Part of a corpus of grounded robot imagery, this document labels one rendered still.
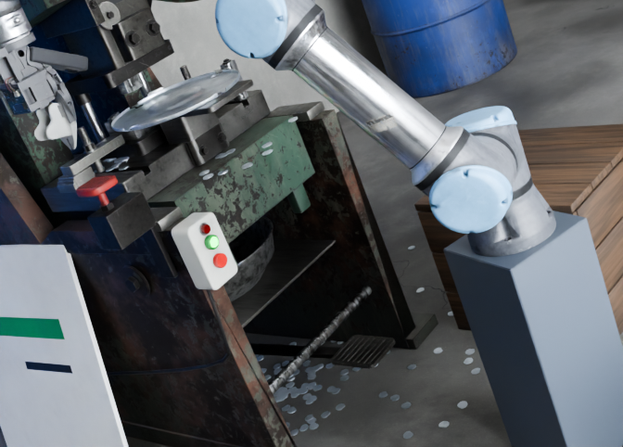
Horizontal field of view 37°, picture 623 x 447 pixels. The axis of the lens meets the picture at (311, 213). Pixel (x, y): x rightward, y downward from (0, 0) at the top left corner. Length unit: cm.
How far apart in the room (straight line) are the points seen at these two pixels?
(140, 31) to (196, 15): 182
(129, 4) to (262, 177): 45
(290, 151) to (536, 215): 67
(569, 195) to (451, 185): 61
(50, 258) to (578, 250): 113
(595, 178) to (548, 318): 48
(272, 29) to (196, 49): 240
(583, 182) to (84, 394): 120
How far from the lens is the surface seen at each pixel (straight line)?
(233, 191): 194
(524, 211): 158
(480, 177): 139
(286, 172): 205
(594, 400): 177
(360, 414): 215
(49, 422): 242
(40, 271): 219
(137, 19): 199
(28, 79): 165
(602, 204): 204
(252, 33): 139
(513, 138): 155
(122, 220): 174
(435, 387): 215
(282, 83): 409
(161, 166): 194
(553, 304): 163
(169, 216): 179
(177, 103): 195
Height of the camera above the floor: 118
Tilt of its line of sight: 21 degrees down
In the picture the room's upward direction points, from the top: 22 degrees counter-clockwise
